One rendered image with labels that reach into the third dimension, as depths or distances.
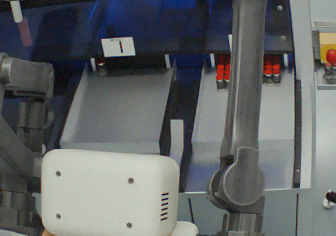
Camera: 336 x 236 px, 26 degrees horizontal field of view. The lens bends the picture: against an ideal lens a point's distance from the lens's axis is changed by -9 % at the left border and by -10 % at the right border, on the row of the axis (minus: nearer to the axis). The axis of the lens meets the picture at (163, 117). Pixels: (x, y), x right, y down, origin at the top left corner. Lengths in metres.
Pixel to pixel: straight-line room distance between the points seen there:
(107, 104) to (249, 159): 0.92
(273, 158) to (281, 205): 0.57
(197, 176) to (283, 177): 0.22
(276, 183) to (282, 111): 0.26
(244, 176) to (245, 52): 0.22
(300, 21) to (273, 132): 0.30
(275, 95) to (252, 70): 0.76
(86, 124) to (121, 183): 0.90
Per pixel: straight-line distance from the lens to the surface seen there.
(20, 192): 1.45
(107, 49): 2.14
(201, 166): 1.93
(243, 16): 1.38
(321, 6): 4.15
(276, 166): 1.91
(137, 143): 1.98
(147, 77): 2.23
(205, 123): 2.04
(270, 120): 2.03
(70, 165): 1.25
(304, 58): 2.09
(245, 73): 1.35
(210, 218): 2.54
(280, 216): 2.53
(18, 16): 2.05
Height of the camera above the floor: 2.21
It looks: 40 degrees down
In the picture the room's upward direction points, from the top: 10 degrees counter-clockwise
